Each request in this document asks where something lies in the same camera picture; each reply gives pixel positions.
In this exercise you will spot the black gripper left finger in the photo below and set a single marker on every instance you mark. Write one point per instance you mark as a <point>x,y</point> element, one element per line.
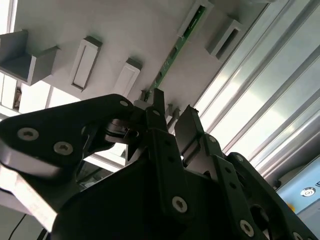
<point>50,125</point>

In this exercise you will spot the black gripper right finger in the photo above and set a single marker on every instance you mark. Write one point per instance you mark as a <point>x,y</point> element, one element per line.
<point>190,135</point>

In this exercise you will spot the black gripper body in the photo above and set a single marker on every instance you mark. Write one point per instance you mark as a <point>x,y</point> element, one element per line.
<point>112,212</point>

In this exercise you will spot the green RAM stick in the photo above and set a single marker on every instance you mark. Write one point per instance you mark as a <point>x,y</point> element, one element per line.
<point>163,70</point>

